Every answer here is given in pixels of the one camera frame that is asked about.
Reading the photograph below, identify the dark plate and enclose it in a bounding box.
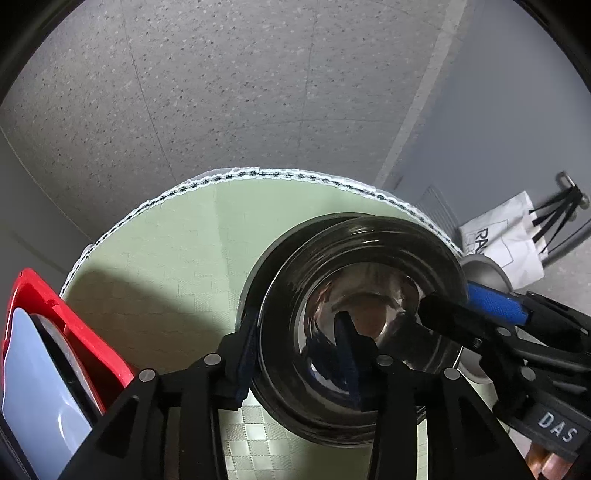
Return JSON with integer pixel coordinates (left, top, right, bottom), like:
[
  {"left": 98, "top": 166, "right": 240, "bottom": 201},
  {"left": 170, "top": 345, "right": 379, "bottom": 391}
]
[{"left": 29, "top": 314, "right": 106, "bottom": 418}]

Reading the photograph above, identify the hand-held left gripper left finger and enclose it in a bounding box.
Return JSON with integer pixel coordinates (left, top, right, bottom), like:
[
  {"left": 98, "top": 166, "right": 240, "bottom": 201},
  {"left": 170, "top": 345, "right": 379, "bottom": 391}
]
[{"left": 59, "top": 318, "right": 258, "bottom": 480}]

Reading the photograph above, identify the green checked tablecloth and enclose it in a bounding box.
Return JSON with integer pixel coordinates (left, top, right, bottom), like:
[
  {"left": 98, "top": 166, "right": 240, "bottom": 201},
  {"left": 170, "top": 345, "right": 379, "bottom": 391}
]
[{"left": 59, "top": 167, "right": 468, "bottom": 480}]

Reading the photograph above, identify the black glossy bowl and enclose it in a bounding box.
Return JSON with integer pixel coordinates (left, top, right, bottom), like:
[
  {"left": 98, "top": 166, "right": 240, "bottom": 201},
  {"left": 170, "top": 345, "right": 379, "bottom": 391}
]
[
  {"left": 235, "top": 211, "right": 402, "bottom": 342},
  {"left": 253, "top": 216, "right": 471, "bottom": 448}
]

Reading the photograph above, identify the metal chair base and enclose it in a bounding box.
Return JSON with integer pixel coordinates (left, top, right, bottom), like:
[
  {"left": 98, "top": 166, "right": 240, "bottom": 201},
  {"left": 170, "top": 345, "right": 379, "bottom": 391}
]
[{"left": 544, "top": 171, "right": 591, "bottom": 269}]

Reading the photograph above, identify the white plate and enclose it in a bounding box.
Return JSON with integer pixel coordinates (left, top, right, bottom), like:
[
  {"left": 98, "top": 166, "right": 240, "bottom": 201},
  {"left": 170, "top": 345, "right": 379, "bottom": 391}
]
[{"left": 0, "top": 307, "right": 94, "bottom": 464}]

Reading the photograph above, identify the grey metal bowl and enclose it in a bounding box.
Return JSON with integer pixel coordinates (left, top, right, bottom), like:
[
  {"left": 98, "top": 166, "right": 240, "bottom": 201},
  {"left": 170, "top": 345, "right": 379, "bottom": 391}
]
[{"left": 458, "top": 255, "right": 514, "bottom": 385}]

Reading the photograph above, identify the person's right hand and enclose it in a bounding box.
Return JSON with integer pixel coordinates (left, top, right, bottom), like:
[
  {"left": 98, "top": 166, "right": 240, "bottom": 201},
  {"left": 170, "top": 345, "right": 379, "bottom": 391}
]
[{"left": 529, "top": 443, "right": 575, "bottom": 480}]

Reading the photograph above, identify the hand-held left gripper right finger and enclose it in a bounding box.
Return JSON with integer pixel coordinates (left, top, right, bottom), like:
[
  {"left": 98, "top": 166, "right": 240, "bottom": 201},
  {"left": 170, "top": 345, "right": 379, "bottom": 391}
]
[{"left": 333, "top": 312, "right": 533, "bottom": 480}]

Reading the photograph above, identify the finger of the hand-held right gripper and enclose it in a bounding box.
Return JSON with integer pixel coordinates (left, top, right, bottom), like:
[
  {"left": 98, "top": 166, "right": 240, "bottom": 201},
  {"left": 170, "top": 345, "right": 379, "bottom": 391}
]
[
  {"left": 465, "top": 282, "right": 591, "bottom": 344},
  {"left": 417, "top": 294, "right": 515, "bottom": 357}
]

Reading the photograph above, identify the grey ribbed floor grate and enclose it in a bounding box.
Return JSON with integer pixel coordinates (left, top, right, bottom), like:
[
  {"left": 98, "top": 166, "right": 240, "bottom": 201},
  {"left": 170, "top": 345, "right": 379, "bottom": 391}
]
[{"left": 417, "top": 185, "right": 459, "bottom": 234}]

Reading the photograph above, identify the red dish rack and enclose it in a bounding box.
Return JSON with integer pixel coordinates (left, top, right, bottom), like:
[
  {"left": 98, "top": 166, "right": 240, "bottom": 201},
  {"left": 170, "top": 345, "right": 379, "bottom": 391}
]
[{"left": 0, "top": 268, "right": 140, "bottom": 480}]

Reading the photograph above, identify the white paper bag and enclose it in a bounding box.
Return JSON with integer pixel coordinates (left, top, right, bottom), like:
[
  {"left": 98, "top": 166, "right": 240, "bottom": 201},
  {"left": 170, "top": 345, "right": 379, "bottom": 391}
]
[{"left": 458, "top": 191, "right": 549, "bottom": 288}]

